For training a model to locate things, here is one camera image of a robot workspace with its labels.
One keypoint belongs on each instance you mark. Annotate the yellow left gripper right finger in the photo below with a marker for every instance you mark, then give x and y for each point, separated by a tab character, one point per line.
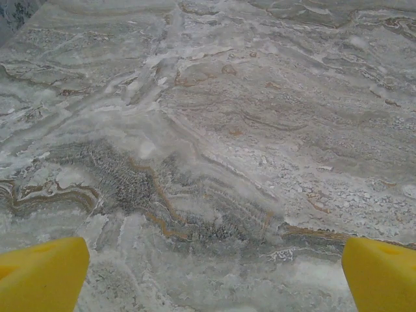
383	279

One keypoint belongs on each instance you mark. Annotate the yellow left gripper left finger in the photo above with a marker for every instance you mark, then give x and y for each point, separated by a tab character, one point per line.
42	276

